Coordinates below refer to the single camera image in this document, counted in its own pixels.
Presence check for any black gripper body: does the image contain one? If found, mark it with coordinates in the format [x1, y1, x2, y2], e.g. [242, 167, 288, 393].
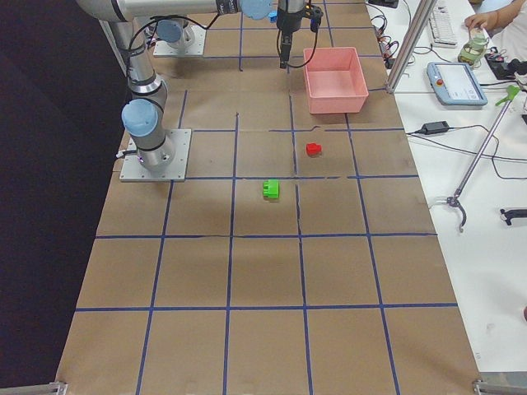
[276, 0, 306, 33]

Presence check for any green toy block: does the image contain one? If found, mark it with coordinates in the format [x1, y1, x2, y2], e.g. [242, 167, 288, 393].
[262, 179, 280, 202]

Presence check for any pink plastic box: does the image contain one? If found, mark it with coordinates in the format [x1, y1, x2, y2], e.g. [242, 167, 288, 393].
[304, 47, 369, 114]

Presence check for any red toy block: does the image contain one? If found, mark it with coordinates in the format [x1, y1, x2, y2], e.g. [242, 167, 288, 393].
[305, 142, 322, 156]

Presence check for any white keyboard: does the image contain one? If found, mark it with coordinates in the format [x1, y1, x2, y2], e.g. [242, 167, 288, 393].
[428, 0, 458, 49]

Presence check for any black power adapter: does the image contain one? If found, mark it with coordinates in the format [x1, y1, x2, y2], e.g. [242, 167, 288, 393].
[419, 121, 450, 135]

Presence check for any teach pendant tablet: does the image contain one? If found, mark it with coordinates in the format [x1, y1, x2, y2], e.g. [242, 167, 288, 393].
[427, 62, 487, 107]

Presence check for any glass jar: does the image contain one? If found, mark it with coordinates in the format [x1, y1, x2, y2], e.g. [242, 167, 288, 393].
[457, 28, 489, 67]

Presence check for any reacher grabber tool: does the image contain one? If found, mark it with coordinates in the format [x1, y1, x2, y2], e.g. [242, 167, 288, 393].
[445, 85, 520, 233]

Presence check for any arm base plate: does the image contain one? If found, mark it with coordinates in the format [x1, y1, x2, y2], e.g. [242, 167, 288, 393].
[119, 129, 192, 182]
[153, 25, 206, 58]

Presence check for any aluminium frame post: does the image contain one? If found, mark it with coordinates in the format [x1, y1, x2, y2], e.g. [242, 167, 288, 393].
[385, 0, 436, 94]

